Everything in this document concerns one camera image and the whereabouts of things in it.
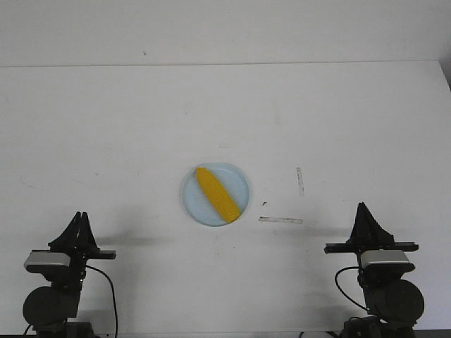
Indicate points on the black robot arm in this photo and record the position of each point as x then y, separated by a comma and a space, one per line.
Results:
392, 305
48, 309

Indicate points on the clear tape strip on table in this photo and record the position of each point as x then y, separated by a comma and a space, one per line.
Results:
280, 220

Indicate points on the white object at bottom edge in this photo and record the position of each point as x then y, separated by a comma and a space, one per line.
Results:
312, 334

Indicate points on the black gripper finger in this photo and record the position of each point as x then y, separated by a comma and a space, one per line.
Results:
374, 232
85, 241
358, 233
66, 241

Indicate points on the light blue round plate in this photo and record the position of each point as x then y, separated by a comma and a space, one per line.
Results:
196, 204

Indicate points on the yellow corn cob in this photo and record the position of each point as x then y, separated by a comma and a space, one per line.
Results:
217, 195

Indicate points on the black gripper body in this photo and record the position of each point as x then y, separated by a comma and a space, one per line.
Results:
343, 248
78, 264

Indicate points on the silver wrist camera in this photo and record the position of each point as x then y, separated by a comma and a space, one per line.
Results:
392, 258
40, 261

